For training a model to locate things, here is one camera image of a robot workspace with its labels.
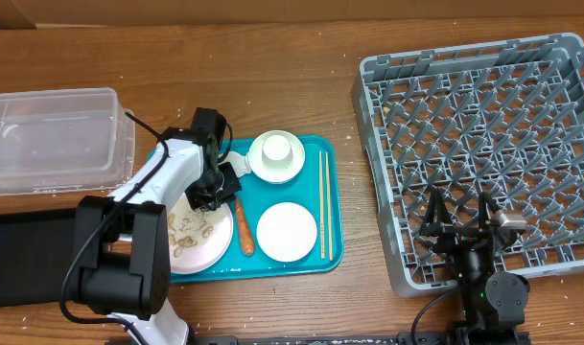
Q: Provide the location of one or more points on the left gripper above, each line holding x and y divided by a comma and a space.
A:
197, 199

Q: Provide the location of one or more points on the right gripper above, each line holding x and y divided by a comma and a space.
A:
455, 235

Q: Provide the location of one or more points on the white tissue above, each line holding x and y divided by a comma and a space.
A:
239, 163

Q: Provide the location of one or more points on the rice and peanut scraps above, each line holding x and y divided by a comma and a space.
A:
188, 228

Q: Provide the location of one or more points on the large pink plate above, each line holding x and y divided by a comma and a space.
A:
199, 258

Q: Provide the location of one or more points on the white bowl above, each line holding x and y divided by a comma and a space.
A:
272, 172

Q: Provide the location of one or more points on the orange carrot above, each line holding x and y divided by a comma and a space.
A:
246, 240

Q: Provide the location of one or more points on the white cup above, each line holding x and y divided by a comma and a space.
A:
277, 148

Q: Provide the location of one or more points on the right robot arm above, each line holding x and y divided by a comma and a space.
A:
493, 302

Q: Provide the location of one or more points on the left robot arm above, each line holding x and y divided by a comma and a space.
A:
121, 271

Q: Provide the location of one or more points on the grey plastic dishwasher rack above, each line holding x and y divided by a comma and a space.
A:
503, 117

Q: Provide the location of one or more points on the clear plastic waste bin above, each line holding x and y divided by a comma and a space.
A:
66, 140

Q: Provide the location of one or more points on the black rectangular waste tray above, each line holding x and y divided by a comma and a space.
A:
36, 250

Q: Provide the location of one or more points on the teal plastic serving tray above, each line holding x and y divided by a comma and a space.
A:
257, 195

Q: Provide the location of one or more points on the small pink plate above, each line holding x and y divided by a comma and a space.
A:
286, 232

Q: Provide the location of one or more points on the left wooden chopstick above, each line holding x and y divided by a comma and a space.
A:
321, 206

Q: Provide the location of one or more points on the wooden chopstick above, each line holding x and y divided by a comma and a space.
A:
329, 209
321, 206

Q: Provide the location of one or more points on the right wooden chopstick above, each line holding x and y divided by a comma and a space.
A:
329, 209

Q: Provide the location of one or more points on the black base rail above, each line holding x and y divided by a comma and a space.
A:
320, 340

